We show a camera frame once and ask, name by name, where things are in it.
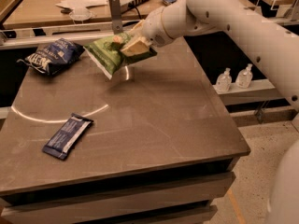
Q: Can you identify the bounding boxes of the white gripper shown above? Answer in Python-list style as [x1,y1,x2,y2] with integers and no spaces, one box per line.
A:
[121,7,173,57]

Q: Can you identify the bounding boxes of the green jalapeno chip bag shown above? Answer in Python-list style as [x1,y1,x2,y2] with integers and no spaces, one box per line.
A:
[83,33,157,79]

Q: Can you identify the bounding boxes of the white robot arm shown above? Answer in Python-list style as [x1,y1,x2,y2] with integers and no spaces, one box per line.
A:
[133,0,299,224]

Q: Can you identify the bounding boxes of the blue chip bag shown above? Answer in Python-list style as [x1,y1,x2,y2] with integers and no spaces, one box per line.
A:
[18,38,84,76]

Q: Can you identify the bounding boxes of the grey power strip box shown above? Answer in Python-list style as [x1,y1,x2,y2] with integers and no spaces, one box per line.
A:
[120,0,149,13]

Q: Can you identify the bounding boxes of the white round lid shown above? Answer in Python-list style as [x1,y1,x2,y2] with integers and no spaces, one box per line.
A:
[69,7,93,21]

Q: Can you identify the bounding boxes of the white papers on desk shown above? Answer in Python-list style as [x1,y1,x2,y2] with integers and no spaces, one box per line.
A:
[56,0,108,8]

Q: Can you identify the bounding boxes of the left clear sanitizer bottle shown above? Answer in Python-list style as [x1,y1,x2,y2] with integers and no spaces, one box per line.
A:
[215,68,232,92]

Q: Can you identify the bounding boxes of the clear sanitizer bottle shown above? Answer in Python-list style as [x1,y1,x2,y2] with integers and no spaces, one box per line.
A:
[235,63,253,89]
[215,68,232,92]

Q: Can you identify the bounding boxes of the right clear sanitizer bottle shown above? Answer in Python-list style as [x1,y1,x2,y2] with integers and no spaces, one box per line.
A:
[235,63,253,89]

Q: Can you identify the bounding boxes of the blue snack bar wrapper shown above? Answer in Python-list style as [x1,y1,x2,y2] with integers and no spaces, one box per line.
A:
[42,113,93,160]

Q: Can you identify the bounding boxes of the upper wooden drawer front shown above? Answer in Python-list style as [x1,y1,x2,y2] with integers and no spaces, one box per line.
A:
[2,172,235,224]

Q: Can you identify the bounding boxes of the left grey metal post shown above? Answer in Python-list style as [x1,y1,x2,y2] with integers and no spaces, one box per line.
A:
[108,0,123,34]

